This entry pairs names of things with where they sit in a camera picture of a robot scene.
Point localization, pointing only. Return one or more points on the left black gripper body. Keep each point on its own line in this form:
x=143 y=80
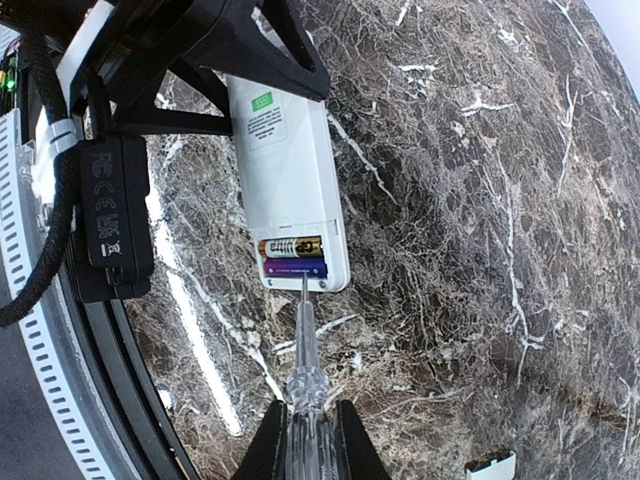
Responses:
x=158 y=36

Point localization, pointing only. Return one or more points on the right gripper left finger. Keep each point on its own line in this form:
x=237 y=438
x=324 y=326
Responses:
x=266 y=454

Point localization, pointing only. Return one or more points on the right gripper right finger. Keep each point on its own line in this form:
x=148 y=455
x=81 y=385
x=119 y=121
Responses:
x=356 y=457

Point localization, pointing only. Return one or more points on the white remote control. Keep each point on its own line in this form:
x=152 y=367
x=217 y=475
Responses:
x=288 y=177

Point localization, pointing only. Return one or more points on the white battery cover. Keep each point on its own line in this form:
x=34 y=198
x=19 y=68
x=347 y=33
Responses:
x=499 y=465

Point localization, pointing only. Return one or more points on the purple battery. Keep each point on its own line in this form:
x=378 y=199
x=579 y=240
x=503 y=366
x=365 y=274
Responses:
x=314 y=268

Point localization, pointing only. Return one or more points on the gold black battery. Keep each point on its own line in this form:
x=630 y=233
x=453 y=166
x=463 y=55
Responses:
x=291 y=247

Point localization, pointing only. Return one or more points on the black front table rail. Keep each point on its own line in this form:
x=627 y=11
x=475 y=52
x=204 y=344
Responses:
x=132 y=402

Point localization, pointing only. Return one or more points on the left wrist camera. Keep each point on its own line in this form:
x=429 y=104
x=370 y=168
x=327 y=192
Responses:
x=113 y=249

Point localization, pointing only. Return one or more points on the white slotted cable duct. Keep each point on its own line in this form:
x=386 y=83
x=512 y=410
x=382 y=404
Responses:
x=53 y=386

